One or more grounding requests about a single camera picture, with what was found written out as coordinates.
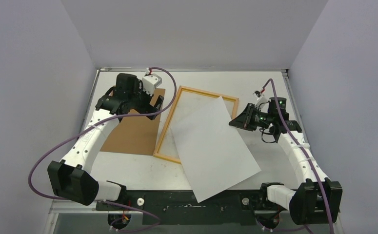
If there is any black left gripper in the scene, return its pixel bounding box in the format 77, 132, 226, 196
128, 80, 163, 119

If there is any brown cardboard backing board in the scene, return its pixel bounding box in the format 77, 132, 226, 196
99, 88, 166, 156

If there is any printed building photo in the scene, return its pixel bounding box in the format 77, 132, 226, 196
171, 97, 261, 203

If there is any yellow wooden picture frame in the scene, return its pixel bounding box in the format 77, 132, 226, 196
153, 85, 240, 165

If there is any clear glass sheet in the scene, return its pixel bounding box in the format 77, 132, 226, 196
159, 91, 236, 159

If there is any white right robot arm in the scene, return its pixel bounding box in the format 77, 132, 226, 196
229, 96, 343, 225

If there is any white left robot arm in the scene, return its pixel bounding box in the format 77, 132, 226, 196
47, 73, 164, 210

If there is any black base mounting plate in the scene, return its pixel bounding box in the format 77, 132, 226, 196
96, 190, 284, 226

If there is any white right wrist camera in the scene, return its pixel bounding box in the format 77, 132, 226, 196
254, 89, 269, 110

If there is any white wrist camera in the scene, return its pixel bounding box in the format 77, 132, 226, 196
254, 89, 269, 110
141, 68, 162, 96

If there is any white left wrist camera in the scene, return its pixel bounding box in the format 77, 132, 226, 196
141, 68, 162, 96

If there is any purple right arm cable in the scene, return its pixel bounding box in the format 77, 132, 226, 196
261, 78, 335, 234

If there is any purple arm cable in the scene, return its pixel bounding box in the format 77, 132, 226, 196
27, 67, 178, 234
261, 78, 335, 234

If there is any aluminium front rail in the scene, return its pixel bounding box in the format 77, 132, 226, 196
49, 190, 340, 215

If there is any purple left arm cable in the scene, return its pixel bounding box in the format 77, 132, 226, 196
27, 67, 178, 234

